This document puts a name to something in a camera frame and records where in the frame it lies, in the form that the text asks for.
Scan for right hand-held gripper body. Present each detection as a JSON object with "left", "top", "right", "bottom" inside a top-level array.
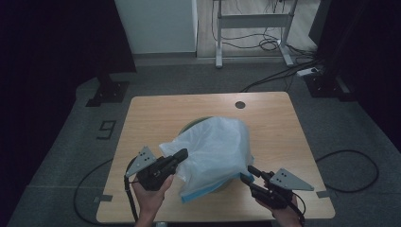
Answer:
[{"left": 251, "top": 167, "right": 315, "bottom": 210}]

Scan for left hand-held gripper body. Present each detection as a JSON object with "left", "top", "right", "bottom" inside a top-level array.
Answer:
[{"left": 126, "top": 146, "right": 178, "bottom": 192}]

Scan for white plastic bag blue edge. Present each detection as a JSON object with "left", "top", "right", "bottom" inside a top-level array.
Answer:
[{"left": 158, "top": 115, "right": 254, "bottom": 203}]

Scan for person's left hand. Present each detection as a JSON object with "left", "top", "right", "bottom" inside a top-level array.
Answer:
[{"left": 131, "top": 174, "right": 175, "bottom": 217}]

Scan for person's right hand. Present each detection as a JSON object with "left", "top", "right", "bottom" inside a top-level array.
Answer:
[{"left": 256, "top": 195, "right": 305, "bottom": 227}]

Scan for black stand base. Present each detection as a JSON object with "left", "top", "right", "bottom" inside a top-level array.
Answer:
[
  {"left": 85, "top": 74, "right": 131, "bottom": 108},
  {"left": 304, "top": 72, "right": 357, "bottom": 102}
]

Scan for white power strip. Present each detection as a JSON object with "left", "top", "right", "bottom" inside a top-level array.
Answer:
[{"left": 296, "top": 66, "right": 321, "bottom": 78}]

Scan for white cabinet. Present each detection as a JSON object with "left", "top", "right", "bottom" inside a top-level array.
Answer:
[{"left": 113, "top": 0, "right": 199, "bottom": 55}]

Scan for dark curtain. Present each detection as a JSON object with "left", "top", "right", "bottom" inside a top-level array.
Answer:
[
  {"left": 308, "top": 0, "right": 401, "bottom": 149},
  {"left": 0, "top": 0, "right": 137, "bottom": 227}
]

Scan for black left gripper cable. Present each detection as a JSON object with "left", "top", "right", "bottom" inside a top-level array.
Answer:
[{"left": 73, "top": 156, "right": 140, "bottom": 226}]

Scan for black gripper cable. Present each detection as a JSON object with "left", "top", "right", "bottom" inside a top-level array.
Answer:
[
  {"left": 292, "top": 149, "right": 380, "bottom": 226},
  {"left": 73, "top": 156, "right": 140, "bottom": 226}
]

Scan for black floor cable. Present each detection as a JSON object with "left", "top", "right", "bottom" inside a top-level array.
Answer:
[{"left": 240, "top": 60, "right": 323, "bottom": 93}]

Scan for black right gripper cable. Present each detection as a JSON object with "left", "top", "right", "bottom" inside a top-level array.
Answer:
[{"left": 292, "top": 149, "right": 380, "bottom": 226}]

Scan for tangled black cables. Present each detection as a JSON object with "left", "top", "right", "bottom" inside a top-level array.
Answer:
[{"left": 211, "top": 0, "right": 316, "bottom": 61}]

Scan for white desk frame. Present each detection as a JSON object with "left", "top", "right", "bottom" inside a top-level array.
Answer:
[{"left": 212, "top": 0, "right": 299, "bottom": 69}]

